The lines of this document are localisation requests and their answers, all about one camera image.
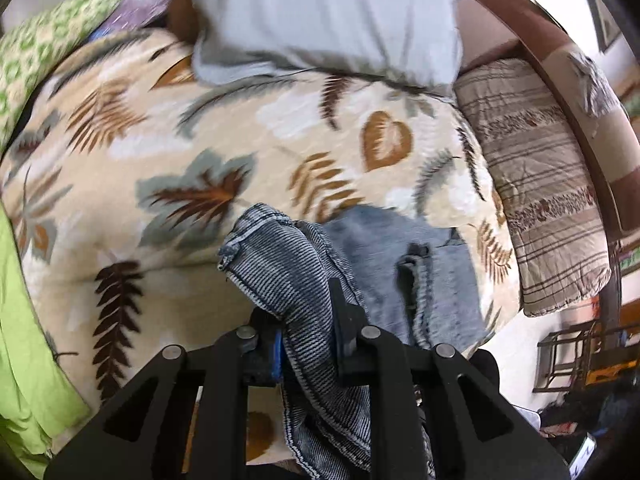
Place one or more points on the grey pillow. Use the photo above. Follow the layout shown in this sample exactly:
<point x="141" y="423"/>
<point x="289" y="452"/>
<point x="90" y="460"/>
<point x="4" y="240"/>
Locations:
<point x="325" y="15"/>

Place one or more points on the dark clutter pile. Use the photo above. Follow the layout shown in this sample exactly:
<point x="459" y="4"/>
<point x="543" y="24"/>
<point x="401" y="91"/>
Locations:
<point x="590" y="420"/>

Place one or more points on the wooden stool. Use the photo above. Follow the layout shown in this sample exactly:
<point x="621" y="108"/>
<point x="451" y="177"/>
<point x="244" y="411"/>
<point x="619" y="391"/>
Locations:
<point x="550" y="355"/>

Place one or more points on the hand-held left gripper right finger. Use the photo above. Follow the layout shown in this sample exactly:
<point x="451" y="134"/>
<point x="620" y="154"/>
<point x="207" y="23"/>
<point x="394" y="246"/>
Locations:
<point x="345" y="340"/>

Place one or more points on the blue denim pants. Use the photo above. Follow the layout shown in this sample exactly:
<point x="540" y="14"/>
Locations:
<point x="300" y="280"/>

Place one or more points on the purple cloth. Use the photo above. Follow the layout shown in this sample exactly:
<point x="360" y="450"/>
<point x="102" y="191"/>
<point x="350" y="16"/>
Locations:
<point x="140" y="10"/>

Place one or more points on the lime green cloth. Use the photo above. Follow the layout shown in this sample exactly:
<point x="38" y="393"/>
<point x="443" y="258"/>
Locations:
<point x="25" y="360"/>

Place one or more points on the green patterned pillow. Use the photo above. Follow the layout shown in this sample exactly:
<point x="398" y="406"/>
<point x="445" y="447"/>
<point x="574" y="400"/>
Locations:
<point x="40" y="45"/>

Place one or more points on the leaf print beige blanket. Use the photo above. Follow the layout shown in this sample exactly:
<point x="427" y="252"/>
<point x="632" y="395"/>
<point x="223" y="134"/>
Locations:
<point x="150" y="135"/>

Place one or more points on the framed wall picture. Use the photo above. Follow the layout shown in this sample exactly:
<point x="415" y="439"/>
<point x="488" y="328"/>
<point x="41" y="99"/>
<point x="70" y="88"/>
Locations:
<point x="605" y="25"/>

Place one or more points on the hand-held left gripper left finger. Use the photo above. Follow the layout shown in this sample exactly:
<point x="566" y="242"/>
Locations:
<point x="277" y="357"/>

